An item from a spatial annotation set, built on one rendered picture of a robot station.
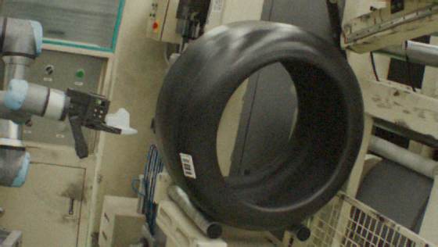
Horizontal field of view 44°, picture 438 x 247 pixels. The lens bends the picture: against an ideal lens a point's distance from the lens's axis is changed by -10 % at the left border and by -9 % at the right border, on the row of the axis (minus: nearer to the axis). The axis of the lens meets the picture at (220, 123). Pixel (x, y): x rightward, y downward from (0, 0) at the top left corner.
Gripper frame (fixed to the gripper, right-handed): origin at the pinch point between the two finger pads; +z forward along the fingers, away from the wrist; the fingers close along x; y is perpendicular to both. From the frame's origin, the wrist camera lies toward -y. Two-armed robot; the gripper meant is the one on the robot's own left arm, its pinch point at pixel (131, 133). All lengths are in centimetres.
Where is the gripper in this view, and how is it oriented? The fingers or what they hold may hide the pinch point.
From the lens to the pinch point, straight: 153.6
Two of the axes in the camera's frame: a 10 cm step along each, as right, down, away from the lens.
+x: -3.7, -2.1, 9.1
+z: 8.8, 2.4, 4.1
